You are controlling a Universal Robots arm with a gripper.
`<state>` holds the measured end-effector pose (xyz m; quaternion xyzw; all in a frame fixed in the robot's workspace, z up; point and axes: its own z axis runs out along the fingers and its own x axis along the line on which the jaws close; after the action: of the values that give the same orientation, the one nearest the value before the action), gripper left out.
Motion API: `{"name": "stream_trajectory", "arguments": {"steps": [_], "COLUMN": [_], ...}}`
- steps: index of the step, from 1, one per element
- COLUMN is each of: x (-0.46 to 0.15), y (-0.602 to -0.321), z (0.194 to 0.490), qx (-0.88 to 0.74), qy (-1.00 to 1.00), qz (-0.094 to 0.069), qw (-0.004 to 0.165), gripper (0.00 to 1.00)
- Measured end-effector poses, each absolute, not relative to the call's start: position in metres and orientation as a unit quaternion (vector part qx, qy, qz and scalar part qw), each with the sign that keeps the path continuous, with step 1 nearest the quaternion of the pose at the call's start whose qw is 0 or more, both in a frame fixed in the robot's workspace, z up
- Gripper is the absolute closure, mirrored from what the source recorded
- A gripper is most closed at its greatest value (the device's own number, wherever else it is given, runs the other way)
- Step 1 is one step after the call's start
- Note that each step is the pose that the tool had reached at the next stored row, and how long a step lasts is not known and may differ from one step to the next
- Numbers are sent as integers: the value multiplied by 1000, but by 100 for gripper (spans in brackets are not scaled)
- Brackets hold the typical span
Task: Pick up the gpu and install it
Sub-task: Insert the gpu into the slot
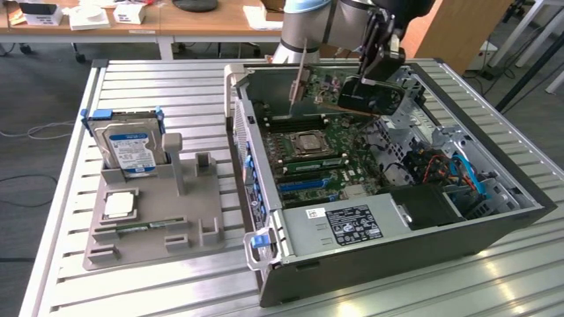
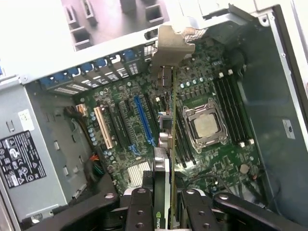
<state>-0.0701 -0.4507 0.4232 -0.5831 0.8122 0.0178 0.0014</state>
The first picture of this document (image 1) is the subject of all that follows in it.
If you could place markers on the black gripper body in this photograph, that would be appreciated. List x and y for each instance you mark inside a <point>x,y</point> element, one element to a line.
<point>405,10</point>

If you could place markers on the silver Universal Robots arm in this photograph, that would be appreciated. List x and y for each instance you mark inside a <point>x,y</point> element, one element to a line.
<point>308,26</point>

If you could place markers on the silver disk bay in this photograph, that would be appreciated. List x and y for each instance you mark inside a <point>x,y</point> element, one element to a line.
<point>497,195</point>

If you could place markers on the black expansion slot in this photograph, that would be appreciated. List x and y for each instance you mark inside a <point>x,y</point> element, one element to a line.
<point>304,198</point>

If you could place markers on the hard disk blue caddy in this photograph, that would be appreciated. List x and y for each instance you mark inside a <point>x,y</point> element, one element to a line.
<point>129,148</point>

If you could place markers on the brown cardboard box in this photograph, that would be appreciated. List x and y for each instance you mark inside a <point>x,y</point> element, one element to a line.
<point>273,6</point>

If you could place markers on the blue expansion slot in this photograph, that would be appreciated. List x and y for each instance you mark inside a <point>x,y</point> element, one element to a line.
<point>304,185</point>

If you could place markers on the green motherboard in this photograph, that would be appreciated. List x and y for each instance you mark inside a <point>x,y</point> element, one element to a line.
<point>361,162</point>

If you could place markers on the wooden cabinet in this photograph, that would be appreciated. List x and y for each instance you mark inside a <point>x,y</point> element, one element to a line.
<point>467,33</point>

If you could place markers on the black open PC case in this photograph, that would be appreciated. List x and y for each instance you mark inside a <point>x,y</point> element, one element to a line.
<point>396,264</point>

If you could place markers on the white box black lid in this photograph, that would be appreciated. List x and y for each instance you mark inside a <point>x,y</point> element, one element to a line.
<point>41,14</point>

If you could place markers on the grey power supply unit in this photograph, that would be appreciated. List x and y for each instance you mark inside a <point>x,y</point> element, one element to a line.
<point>308,234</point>

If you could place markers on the grey parts rack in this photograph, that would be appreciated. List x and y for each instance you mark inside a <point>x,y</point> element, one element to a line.
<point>153,244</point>

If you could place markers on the black fan shroud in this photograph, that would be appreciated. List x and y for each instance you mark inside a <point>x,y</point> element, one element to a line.
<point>427,204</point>

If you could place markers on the white device red dot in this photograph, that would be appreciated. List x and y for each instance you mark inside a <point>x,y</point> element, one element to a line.
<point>481,57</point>

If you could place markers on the silver chipset heatsink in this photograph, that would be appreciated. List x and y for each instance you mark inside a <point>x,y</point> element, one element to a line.
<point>356,191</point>

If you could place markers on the black slanted pole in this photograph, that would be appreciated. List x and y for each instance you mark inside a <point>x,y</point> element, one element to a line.
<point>528,77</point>

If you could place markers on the blue case latch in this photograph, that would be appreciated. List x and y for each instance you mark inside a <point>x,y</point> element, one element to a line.
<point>259,241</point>

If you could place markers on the silver CPU chip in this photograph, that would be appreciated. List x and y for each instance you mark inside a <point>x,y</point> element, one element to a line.
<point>119,205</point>

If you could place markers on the black RAM slot bank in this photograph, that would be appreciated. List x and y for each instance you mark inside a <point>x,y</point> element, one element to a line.
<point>295,125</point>

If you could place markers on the CPU socket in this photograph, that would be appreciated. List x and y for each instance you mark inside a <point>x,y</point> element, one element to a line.
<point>311,143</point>

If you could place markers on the perforated silver drive cage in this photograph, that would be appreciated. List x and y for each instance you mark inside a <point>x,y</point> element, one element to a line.
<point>396,138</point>

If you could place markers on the black round object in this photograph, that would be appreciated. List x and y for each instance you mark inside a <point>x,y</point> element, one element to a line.
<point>193,5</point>

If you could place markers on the white square box round top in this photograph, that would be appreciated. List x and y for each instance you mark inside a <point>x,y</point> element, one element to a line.
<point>88,18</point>

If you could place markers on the graphics card black shroud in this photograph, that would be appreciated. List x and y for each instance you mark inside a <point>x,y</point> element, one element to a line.
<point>321,86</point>

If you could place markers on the wooden desk white frame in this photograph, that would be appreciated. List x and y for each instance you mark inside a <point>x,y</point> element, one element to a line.
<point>211,20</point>
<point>109,28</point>

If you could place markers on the white paper stack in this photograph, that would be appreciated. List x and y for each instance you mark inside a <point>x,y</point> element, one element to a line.
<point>260,21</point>

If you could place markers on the white table frame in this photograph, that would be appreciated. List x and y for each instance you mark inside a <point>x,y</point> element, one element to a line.
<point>521,33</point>

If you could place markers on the white box printed label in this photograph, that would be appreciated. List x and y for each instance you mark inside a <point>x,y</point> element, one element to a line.
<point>128,14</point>

